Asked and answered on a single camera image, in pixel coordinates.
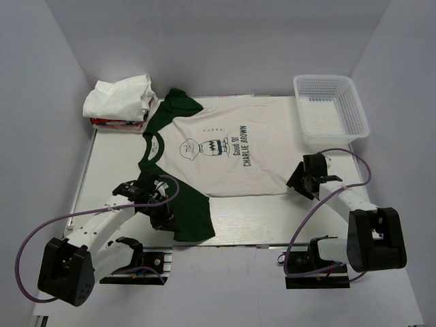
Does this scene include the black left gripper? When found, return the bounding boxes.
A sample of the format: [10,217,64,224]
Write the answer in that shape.
[140,194,181,233]

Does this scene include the white and green t-shirt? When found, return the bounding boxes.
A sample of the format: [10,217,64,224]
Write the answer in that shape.
[138,89,299,243]

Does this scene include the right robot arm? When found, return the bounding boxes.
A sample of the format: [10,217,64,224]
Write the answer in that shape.
[282,151,407,278]

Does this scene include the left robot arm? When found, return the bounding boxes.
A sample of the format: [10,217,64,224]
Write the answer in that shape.
[37,173,179,307]

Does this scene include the white plastic basket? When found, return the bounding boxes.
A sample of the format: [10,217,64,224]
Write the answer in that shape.
[293,74,370,146]

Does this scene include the crumpled white t-shirt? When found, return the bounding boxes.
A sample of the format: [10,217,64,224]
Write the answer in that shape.
[82,74,157,122]

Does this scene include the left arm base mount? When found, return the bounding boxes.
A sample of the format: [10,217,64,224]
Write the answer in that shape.
[99,237,172,285]

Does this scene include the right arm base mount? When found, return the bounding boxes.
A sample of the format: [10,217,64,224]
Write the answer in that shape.
[277,236,350,290]

